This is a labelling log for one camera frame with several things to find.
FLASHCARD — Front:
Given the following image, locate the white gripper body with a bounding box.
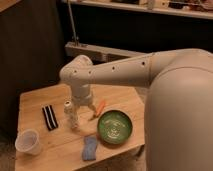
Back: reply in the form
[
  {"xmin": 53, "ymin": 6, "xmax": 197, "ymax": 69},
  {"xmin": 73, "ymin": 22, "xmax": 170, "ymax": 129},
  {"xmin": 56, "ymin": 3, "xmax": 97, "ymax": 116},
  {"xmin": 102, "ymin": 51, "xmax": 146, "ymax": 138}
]
[{"xmin": 70, "ymin": 84, "xmax": 93, "ymax": 106}]

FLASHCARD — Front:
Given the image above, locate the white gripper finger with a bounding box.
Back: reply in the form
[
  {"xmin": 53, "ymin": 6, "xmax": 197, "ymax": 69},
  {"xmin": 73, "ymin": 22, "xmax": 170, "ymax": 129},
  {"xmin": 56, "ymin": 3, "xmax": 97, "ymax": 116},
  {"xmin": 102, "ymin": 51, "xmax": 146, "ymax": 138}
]
[
  {"xmin": 88, "ymin": 104, "xmax": 97, "ymax": 115},
  {"xmin": 73, "ymin": 105, "xmax": 80, "ymax": 116}
]

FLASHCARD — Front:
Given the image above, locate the clear plastic bottle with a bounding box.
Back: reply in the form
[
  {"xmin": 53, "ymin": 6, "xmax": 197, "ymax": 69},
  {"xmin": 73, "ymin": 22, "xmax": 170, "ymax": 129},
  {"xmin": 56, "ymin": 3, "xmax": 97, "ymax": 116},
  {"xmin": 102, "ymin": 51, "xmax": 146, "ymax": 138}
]
[{"xmin": 64, "ymin": 101, "xmax": 78, "ymax": 129}]

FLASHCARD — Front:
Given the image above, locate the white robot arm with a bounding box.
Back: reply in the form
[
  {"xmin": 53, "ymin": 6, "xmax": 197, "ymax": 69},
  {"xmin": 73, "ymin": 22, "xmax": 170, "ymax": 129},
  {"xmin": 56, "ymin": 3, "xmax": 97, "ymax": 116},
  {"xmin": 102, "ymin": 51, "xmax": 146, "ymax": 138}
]
[{"xmin": 60, "ymin": 49, "xmax": 213, "ymax": 171}]

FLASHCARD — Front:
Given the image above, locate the orange carrot toy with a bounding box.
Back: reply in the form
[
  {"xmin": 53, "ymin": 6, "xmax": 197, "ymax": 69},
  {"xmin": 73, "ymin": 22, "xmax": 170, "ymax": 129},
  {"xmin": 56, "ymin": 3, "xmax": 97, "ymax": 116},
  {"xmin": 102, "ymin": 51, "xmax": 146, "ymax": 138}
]
[{"xmin": 89, "ymin": 100, "xmax": 106, "ymax": 121}]

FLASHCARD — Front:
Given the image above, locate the wooden table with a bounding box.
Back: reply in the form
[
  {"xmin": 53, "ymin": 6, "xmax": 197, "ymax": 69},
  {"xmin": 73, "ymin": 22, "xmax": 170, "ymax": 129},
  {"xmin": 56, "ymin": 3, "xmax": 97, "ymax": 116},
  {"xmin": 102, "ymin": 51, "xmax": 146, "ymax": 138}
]
[{"xmin": 15, "ymin": 84, "xmax": 144, "ymax": 171}]

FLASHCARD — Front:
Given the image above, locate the black white striped cloth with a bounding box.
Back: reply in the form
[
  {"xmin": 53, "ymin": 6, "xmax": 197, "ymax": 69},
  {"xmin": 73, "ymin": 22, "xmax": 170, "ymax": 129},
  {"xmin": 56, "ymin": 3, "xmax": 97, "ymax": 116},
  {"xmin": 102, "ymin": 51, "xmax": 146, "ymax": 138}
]
[{"xmin": 42, "ymin": 105, "xmax": 58, "ymax": 131}]

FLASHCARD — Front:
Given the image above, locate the green bowl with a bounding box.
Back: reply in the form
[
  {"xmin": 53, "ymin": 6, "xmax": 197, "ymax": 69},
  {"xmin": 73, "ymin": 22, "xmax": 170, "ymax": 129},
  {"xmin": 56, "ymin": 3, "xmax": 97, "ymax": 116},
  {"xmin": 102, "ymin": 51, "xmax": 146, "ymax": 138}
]
[{"xmin": 97, "ymin": 110, "xmax": 133, "ymax": 145}]

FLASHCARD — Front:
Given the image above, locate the blue sponge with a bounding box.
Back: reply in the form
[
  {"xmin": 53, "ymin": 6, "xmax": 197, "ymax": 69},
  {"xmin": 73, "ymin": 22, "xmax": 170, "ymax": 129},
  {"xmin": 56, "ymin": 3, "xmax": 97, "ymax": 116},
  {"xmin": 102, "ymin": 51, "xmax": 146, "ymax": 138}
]
[{"xmin": 82, "ymin": 136, "xmax": 98, "ymax": 161}]

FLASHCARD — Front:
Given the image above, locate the metal pole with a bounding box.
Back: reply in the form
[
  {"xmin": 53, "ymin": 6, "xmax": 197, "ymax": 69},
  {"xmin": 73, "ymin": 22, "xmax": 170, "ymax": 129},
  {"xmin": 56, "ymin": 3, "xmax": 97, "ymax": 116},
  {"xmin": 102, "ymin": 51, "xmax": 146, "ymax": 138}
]
[{"xmin": 67, "ymin": 0, "xmax": 79, "ymax": 46}]

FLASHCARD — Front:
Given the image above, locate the clear plastic cup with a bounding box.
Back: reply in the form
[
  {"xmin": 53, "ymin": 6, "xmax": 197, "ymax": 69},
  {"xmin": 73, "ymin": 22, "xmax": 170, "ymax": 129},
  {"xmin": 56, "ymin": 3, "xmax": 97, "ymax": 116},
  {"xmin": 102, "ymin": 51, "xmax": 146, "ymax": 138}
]
[{"xmin": 15, "ymin": 129, "xmax": 42, "ymax": 155}]

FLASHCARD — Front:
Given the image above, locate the wooden shelf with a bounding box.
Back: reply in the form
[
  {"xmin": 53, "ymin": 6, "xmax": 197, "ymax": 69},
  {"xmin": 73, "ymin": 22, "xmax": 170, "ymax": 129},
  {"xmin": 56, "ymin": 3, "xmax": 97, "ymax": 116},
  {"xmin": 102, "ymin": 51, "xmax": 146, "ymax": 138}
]
[{"xmin": 61, "ymin": 0, "xmax": 213, "ymax": 20}]

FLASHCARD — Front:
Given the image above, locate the metal beam rail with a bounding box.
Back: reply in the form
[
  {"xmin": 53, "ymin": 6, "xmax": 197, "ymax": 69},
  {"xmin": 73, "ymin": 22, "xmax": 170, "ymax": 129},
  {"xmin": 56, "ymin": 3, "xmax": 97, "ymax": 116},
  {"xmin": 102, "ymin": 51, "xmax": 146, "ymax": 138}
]
[{"xmin": 65, "ymin": 42, "xmax": 142, "ymax": 62}]

